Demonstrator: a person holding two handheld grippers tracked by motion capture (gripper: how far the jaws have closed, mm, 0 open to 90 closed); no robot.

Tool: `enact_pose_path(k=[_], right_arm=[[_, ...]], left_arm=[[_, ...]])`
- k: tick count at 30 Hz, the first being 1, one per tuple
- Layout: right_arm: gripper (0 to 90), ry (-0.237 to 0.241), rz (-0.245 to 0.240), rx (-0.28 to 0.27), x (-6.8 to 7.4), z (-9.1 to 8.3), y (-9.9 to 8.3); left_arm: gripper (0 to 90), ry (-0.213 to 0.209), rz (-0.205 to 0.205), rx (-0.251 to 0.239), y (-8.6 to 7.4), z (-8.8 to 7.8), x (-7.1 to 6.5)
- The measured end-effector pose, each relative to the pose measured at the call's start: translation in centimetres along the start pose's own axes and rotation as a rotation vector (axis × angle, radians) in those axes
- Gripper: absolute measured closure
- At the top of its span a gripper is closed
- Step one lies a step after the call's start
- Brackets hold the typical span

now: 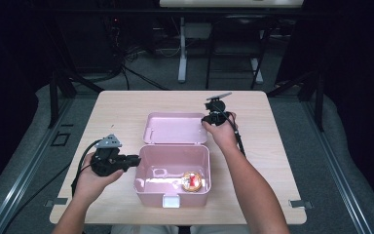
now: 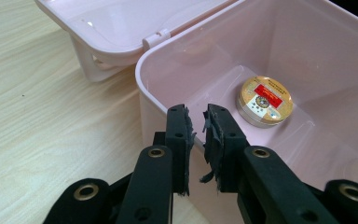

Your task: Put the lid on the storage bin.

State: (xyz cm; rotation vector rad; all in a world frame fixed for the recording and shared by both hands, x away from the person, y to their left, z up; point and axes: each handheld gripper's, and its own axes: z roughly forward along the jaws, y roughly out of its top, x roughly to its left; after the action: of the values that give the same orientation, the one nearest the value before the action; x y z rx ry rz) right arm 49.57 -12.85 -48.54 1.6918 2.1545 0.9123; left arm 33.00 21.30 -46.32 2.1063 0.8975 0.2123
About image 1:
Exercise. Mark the person's right hand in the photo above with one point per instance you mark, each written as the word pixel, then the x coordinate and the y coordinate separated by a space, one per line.
pixel 225 135

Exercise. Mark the black metal chair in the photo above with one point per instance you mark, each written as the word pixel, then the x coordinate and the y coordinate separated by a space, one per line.
pixel 259 48

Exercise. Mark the white desk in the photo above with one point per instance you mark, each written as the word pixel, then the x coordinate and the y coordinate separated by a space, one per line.
pixel 182 48

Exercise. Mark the grey tape strip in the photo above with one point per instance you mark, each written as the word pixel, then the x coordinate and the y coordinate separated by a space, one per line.
pixel 302 204
pixel 56 202

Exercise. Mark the person's left hand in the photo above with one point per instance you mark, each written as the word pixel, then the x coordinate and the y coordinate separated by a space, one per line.
pixel 89 185

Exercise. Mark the round clear snack packet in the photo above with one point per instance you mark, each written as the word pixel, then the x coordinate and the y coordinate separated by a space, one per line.
pixel 192 181

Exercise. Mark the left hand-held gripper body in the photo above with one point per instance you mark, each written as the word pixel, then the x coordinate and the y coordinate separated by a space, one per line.
pixel 105 164

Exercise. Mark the aluminium floor rail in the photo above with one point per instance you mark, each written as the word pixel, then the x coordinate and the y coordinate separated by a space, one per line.
pixel 22 175
pixel 337 175

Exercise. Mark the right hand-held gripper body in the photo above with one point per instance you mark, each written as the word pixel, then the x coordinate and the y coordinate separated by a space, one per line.
pixel 217 115

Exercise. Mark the person's right leg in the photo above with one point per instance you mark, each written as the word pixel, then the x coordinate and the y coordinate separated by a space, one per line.
pixel 220 230

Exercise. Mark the pink storage box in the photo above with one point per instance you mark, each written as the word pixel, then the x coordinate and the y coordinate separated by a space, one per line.
pixel 172 136

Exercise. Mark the black frame post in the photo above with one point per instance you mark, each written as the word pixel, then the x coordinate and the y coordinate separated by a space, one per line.
pixel 319 104
pixel 54 97

